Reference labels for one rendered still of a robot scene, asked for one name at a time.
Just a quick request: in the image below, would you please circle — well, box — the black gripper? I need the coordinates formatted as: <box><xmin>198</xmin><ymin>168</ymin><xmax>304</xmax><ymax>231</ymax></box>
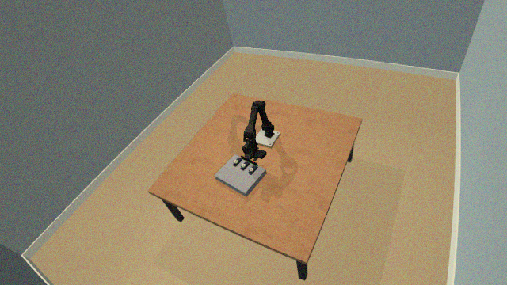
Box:
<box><xmin>253</xmin><ymin>143</ymin><xmax>267</xmax><ymax>159</ymax></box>

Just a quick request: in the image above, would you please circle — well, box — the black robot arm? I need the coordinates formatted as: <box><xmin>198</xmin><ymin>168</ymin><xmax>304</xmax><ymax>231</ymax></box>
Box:
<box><xmin>243</xmin><ymin>101</ymin><xmax>275</xmax><ymax>159</ymax></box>

